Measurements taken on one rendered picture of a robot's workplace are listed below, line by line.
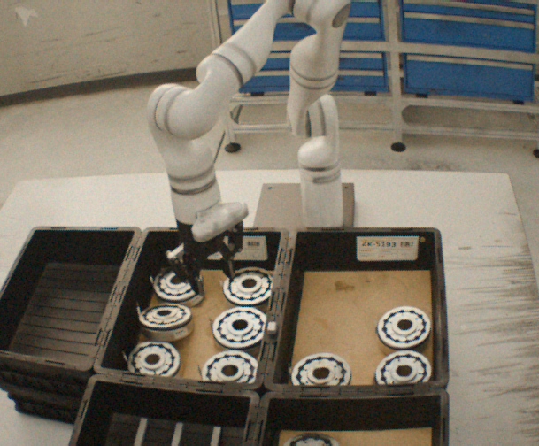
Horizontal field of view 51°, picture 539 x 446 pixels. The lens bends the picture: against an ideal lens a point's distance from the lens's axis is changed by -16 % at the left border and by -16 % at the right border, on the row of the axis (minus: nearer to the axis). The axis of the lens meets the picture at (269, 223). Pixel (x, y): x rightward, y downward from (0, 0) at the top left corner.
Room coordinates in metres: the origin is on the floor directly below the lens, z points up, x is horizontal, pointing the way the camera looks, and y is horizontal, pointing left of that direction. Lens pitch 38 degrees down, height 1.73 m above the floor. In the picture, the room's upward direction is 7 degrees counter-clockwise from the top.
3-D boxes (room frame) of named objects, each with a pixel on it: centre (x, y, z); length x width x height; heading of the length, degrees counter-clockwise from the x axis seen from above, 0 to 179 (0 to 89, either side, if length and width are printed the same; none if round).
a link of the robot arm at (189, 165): (0.80, 0.11, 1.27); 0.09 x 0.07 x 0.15; 43
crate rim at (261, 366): (0.83, 0.15, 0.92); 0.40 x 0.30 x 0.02; 168
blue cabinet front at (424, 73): (2.57, -1.07, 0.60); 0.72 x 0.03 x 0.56; 78
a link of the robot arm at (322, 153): (1.22, -0.13, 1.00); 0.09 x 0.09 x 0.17; 4
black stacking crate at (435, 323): (0.77, -0.14, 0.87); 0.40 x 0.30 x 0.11; 168
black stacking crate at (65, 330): (0.89, 0.44, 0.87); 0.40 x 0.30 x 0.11; 168
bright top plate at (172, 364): (0.75, 0.24, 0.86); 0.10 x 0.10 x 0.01
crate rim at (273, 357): (0.77, -0.14, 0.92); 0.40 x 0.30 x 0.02; 168
